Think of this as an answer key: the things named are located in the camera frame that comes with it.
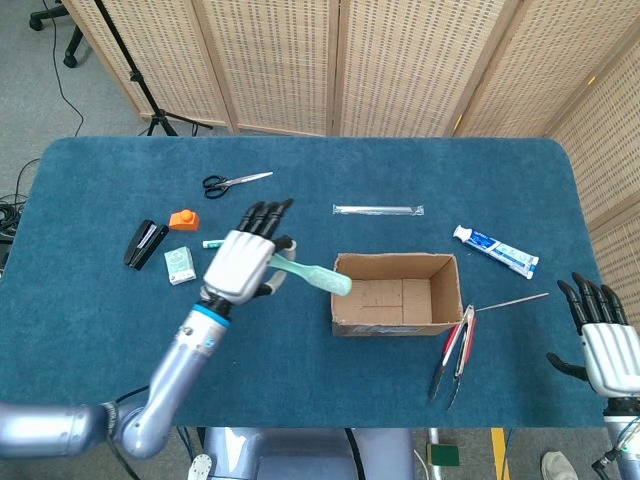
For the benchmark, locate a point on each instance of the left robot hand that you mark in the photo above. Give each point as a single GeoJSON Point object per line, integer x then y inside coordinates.
{"type": "Point", "coordinates": [245, 260]}

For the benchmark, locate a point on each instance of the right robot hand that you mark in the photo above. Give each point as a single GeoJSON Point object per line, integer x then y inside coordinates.
{"type": "Point", "coordinates": [605, 345]}

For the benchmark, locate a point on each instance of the mint green brush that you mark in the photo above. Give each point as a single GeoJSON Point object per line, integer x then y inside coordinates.
{"type": "Point", "coordinates": [320, 278]}

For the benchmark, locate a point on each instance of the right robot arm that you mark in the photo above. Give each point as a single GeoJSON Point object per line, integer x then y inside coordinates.
{"type": "Point", "coordinates": [622, 445]}

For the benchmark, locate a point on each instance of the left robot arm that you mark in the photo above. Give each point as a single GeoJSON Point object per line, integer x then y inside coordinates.
{"type": "Point", "coordinates": [150, 385]}

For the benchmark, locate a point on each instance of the open cardboard box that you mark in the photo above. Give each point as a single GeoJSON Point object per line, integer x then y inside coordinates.
{"type": "Point", "coordinates": [395, 295]}

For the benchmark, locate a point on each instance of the green white marker pen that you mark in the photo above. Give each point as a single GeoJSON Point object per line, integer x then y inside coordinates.
{"type": "Point", "coordinates": [212, 244]}

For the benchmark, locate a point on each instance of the small green white carton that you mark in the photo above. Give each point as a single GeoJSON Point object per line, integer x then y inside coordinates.
{"type": "Point", "coordinates": [180, 266]}

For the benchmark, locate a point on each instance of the orange plastic block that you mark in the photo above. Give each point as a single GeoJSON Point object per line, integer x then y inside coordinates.
{"type": "Point", "coordinates": [185, 221]}

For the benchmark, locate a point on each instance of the black stapler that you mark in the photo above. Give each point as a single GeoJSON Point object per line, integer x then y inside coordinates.
{"type": "Point", "coordinates": [145, 244]}

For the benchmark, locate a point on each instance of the thin metal rod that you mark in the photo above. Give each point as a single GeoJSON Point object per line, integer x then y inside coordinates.
{"type": "Point", "coordinates": [510, 302]}

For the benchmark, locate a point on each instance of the blue carpet table mat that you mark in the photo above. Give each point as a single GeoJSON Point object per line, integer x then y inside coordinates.
{"type": "Point", "coordinates": [300, 375]}

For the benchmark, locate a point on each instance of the blue white toothpaste tube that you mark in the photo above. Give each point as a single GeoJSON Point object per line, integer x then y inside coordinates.
{"type": "Point", "coordinates": [500, 251]}

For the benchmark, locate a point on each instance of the wrapped clear straw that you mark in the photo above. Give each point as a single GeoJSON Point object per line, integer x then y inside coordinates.
{"type": "Point", "coordinates": [378, 209]}

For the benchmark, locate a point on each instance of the green block on pole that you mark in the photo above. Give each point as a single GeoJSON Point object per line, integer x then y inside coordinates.
{"type": "Point", "coordinates": [442, 454]}

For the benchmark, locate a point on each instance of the blue grey robot torso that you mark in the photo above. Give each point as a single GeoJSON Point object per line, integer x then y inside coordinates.
{"type": "Point", "coordinates": [305, 455]}

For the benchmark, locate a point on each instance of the black tripod stand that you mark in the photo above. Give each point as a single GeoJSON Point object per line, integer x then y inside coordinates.
{"type": "Point", "coordinates": [135, 75]}

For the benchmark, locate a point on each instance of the woven folding screen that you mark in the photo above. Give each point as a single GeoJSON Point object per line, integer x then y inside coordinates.
{"type": "Point", "coordinates": [410, 65]}

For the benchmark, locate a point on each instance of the black office chair base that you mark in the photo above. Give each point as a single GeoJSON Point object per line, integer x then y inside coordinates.
{"type": "Point", "coordinates": [57, 35]}

